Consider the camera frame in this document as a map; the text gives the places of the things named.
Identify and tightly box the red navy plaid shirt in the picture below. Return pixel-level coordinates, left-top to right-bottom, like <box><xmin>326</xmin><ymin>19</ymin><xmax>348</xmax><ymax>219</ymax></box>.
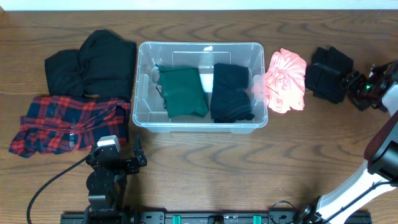
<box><xmin>9</xmin><ymin>96</ymin><xmax>131</xmax><ymax>158</ymax></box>

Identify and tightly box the green garment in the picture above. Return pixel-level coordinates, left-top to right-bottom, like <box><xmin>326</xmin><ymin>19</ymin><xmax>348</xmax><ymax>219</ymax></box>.
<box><xmin>157</xmin><ymin>65</ymin><xmax>209</xmax><ymax>118</ymax></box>

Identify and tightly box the pink garment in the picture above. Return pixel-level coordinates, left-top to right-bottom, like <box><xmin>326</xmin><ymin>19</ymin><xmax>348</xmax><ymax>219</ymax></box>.
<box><xmin>251</xmin><ymin>48</ymin><xmax>307</xmax><ymax>114</ymax></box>

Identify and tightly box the large black garment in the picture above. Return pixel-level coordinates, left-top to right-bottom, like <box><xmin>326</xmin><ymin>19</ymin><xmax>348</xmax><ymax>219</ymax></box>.
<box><xmin>45</xmin><ymin>30</ymin><xmax>137</xmax><ymax>101</ymax></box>

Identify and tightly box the navy garment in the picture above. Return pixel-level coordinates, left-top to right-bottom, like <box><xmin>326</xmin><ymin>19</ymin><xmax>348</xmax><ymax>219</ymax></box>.
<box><xmin>210</xmin><ymin>63</ymin><xmax>255</xmax><ymax>123</ymax></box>

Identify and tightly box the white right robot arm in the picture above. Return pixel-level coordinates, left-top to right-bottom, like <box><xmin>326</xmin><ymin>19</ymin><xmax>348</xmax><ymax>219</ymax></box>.
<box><xmin>294</xmin><ymin>60</ymin><xmax>397</xmax><ymax>223</ymax></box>

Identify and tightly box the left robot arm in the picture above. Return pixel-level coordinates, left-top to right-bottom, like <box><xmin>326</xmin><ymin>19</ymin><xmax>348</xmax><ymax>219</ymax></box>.
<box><xmin>84</xmin><ymin>135</ymin><xmax>147</xmax><ymax>224</ymax></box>

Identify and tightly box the clear plastic storage bin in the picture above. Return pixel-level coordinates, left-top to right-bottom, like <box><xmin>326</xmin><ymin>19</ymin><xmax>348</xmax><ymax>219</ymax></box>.
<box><xmin>132</xmin><ymin>42</ymin><xmax>268</xmax><ymax>133</ymax></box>

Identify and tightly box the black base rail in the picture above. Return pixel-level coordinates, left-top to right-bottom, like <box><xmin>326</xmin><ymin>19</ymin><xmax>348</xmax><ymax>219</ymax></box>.
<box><xmin>60</xmin><ymin>212</ymin><xmax>373</xmax><ymax>224</ymax></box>

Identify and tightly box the looped black cable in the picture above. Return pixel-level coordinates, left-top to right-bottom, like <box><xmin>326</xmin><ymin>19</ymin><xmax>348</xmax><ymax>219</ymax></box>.
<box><xmin>267</xmin><ymin>200</ymin><xmax>299</xmax><ymax>224</ymax></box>

